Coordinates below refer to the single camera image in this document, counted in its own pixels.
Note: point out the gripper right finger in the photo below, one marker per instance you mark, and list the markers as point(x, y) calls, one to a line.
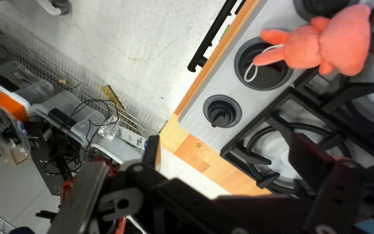
point(333, 188)

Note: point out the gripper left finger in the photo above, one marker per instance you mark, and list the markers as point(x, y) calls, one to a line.
point(148, 185)

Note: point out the stove knob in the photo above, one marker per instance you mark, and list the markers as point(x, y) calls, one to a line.
point(317, 6)
point(221, 112)

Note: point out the black stove grate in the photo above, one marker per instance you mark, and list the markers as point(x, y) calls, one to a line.
point(281, 97)

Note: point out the white tray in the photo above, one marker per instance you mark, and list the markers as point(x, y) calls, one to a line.
point(118, 151)

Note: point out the white labelled packet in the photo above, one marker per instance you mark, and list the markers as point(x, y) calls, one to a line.
point(130, 136)

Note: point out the wooden toy kitchen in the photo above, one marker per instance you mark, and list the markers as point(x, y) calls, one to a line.
point(213, 162)

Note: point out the crinkled clear plastic bag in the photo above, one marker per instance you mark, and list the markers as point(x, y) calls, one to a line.
point(109, 128)

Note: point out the grey metal bar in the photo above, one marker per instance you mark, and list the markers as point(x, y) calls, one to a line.
point(80, 198)

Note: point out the yellow strip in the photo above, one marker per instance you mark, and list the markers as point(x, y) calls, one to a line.
point(113, 97)

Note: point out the clear plastic bin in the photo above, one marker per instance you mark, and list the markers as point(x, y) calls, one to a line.
point(28, 81)
point(83, 113)

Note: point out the black metal plate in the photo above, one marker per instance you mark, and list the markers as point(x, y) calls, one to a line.
point(45, 169)

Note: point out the pink plush toy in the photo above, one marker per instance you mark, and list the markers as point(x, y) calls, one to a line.
point(339, 42)

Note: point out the orange box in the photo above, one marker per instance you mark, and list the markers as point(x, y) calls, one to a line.
point(10, 105)

